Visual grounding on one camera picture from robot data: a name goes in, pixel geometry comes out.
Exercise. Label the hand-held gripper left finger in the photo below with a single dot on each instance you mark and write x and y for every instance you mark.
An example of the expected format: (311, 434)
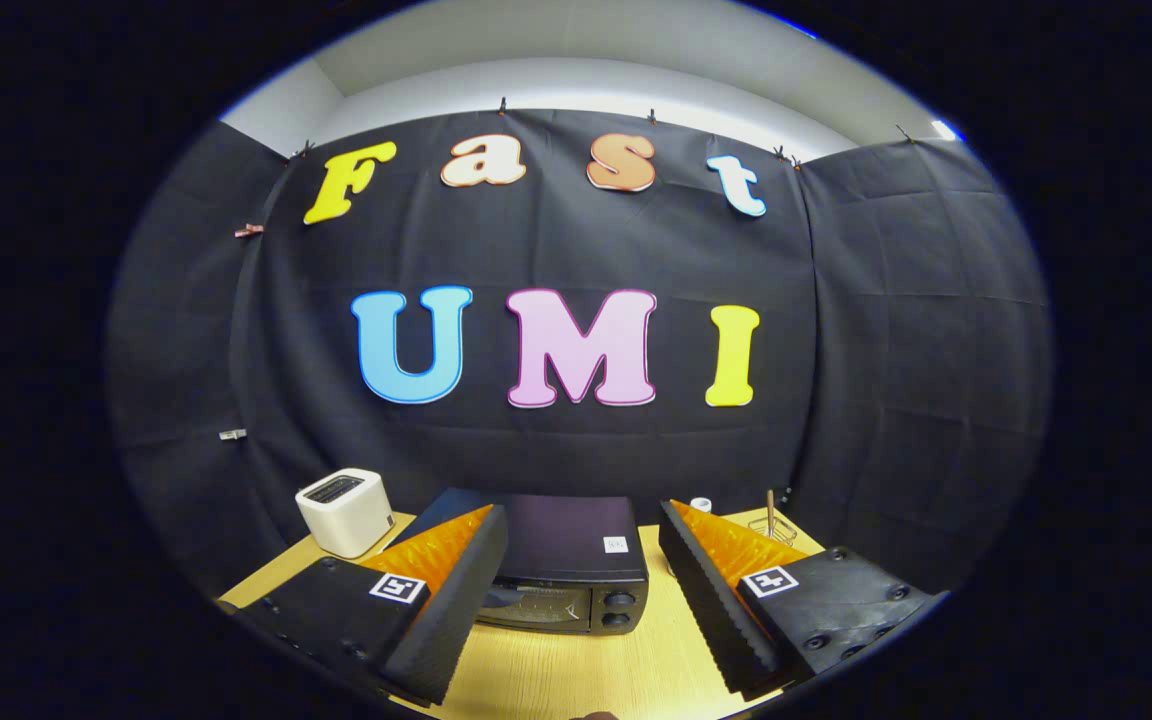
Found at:
(461, 610)

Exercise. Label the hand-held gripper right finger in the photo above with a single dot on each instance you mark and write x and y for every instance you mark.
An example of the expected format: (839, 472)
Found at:
(706, 600)

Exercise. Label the red clip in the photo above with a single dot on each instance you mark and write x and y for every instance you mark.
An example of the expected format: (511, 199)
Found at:
(249, 231)

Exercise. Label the small ceiling light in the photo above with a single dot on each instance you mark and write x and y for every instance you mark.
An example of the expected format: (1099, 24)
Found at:
(946, 130)

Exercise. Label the white pop-up toaster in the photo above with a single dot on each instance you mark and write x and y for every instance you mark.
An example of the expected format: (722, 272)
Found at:
(346, 515)

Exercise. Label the black toaster oven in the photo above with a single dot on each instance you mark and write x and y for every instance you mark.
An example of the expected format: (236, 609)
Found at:
(566, 530)

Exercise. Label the wooden stick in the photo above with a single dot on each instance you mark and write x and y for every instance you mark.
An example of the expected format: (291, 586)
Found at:
(770, 505)

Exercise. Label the white drink bottle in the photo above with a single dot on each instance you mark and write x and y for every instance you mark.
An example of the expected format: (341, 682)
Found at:
(701, 505)

